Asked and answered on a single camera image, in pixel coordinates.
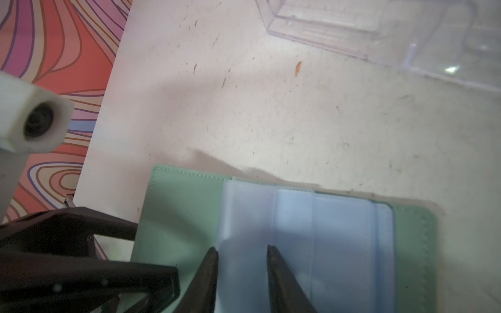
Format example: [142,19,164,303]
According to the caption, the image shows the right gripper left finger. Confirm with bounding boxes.
[174,247,219,313]

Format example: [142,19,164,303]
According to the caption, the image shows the clear acrylic card holder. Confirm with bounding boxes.
[257,1,500,92]

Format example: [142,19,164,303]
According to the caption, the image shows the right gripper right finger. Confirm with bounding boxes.
[267,245,317,313]

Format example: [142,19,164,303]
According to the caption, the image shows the mint green card wallet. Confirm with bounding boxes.
[131,165,438,312]

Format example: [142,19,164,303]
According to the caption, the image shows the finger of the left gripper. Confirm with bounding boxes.
[1,207,180,312]

